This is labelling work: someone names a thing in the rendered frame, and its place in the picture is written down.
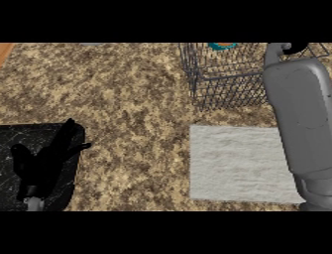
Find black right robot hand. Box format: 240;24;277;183
283;42;311;56

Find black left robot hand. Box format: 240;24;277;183
11;117;94;200

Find teal orange cupcake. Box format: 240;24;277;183
208;42;240;52

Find white placemat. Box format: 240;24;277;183
188;124;308;204

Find dark wire basket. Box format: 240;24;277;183
178;42;332;112

